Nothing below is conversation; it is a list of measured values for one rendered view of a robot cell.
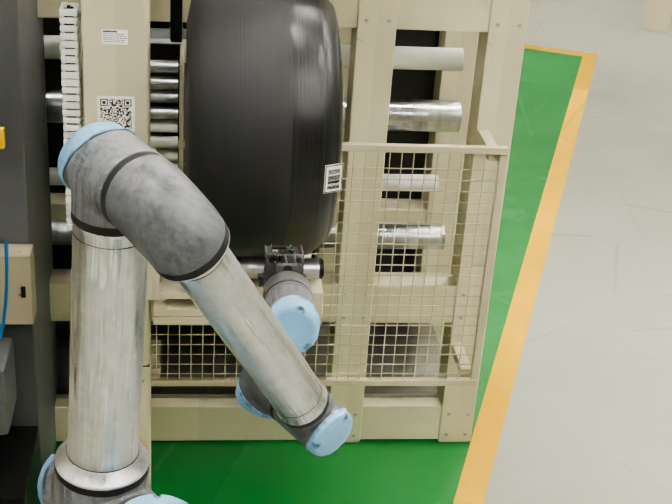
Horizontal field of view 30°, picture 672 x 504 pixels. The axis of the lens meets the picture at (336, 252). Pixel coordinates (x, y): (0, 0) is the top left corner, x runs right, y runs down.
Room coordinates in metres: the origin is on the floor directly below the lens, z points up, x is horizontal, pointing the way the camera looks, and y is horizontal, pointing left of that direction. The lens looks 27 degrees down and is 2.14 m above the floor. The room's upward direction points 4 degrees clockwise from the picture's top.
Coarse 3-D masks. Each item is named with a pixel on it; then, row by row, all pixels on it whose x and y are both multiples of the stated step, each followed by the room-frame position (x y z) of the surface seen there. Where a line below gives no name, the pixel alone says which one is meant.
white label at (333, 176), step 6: (330, 168) 2.24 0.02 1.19; (336, 168) 2.24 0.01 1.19; (342, 168) 2.25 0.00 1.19; (324, 174) 2.24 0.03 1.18; (330, 174) 2.24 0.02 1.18; (336, 174) 2.25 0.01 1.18; (342, 174) 2.25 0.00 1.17; (324, 180) 2.23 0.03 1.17; (330, 180) 2.24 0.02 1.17; (336, 180) 2.25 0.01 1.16; (324, 186) 2.23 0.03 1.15; (330, 186) 2.24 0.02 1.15; (336, 186) 2.25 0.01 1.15; (324, 192) 2.24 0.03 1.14; (330, 192) 2.24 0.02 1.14
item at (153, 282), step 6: (150, 264) 2.27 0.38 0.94; (150, 270) 2.27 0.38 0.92; (150, 276) 2.27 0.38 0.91; (156, 276) 2.27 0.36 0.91; (150, 282) 2.27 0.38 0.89; (156, 282) 2.27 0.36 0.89; (150, 288) 2.27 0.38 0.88; (156, 288) 2.27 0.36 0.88; (150, 294) 2.27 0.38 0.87; (156, 294) 2.27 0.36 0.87
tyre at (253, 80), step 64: (192, 0) 2.49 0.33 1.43; (256, 0) 2.42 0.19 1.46; (320, 0) 2.47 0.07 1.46; (192, 64) 2.30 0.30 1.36; (256, 64) 2.28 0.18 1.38; (320, 64) 2.31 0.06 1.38; (192, 128) 2.24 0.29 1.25; (256, 128) 2.22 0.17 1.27; (320, 128) 2.24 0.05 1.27; (256, 192) 2.21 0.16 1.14; (320, 192) 2.23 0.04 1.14; (256, 256) 2.34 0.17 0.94
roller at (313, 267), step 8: (240, 264) 2.34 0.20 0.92; (248, 264) 2.34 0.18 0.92; (256, 264) 2.34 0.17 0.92; (264, 264) 2.34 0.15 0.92; (304, 264) 2.36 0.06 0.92; (312, 264) 2.36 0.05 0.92; (320, 264) 2.36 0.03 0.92; (248, 272) 2.33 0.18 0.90; (256, 272) 2.34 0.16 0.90; (304, 272) 2.35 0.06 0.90; (312, 272) 2.35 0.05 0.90; (320, 272) 2.35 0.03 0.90
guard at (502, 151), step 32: (480, 192) 2.90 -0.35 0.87; (480, 224) 2.90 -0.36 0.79; (352, 320) 2.86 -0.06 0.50; (480, 320) 2.90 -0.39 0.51; (416, 352) 2.88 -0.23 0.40; (480, 352) 2.90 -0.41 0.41; (160, 384) 2.79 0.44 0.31; (192, 384) 2.80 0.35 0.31; (224, 384) 2.81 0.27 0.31; (352, 384) 2.85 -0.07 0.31; (384, 384) 2.87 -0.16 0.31; (416, 384) 2.88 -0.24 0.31; (448, 384) 2.89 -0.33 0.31
